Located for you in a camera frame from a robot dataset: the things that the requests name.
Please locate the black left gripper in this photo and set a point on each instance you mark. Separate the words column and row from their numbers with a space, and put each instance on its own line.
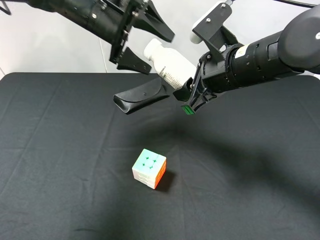
column 113, row 24

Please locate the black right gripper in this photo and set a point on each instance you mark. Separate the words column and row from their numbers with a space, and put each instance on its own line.
column 212, row 79

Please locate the white milk bottle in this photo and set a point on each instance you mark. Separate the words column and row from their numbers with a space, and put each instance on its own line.
column 169, row 64

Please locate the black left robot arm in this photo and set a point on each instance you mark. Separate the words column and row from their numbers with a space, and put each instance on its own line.
column 74, row 10

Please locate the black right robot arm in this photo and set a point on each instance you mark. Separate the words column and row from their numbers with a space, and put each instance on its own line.
column 290, row 52

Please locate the black glasses case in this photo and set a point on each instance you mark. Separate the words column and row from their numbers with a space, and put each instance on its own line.
column 134, row 99

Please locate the pastel rubik's cube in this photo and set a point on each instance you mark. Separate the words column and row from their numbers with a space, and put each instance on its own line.
column 149, row 168

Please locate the black table cloth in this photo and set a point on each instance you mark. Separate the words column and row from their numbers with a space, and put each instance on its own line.
column 245, row 167

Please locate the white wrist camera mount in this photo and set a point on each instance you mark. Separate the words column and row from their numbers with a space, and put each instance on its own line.
column 210, row 29

